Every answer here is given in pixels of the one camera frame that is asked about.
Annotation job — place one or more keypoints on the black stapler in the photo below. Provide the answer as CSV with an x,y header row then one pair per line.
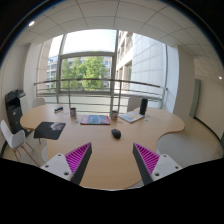
x,y
58,109

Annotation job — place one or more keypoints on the grey door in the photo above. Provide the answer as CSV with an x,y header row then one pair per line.
x,y
196,96

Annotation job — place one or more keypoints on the window frame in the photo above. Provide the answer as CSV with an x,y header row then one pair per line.
x,y
86,60

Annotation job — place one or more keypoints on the white chair with wooden legs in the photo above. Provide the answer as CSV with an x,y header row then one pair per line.
x,y
15,141

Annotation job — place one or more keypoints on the black mouse pad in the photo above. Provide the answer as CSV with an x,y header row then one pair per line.
x,y
49,130

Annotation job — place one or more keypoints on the white chair far left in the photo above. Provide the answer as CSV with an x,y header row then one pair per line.
x,y
38,102

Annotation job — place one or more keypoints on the red and blue book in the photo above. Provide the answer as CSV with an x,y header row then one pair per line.
x,y
95,120

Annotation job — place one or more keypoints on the black computer mouse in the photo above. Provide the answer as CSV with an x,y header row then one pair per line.
x,y
116,133

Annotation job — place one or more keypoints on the metal railing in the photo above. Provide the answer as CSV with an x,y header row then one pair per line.
x,y
99,96

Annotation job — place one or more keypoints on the mug right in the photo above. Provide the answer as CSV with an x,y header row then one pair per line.
x,y
114,115

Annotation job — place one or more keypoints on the dark mug left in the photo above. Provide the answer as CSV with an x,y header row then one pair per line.
x,y
73,112

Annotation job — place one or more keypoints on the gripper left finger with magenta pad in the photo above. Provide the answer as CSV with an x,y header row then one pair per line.
x,y
70,166

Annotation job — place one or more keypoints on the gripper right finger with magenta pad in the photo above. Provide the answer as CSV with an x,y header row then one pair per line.
x,y
153,166

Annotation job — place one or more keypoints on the white chair far right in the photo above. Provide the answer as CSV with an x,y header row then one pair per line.
x,y
133,103

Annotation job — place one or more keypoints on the black cylindrical speaker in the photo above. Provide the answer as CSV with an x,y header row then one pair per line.
x,y
143,106

